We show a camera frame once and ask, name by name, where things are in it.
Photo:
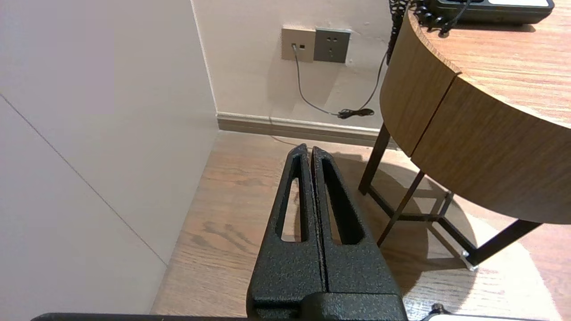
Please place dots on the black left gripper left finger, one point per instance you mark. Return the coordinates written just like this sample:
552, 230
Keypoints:
285, 267

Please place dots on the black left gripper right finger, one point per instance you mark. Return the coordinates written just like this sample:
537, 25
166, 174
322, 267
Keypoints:
361, 267

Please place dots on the brown skirting board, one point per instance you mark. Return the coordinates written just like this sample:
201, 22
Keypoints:
290, 127

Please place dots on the thin grey telephone line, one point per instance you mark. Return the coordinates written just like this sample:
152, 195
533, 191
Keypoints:
299, 84

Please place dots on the dark grey power outlet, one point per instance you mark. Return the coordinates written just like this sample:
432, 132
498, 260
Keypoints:
331, 44

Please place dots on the round wooden side table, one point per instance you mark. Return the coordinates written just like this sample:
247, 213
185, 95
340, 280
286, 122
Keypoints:
513, 53

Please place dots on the black and white desk telephone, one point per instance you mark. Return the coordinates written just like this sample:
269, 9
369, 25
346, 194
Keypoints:
490, 11

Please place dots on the grey wall socket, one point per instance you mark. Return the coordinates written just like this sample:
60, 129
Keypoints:
304, 38

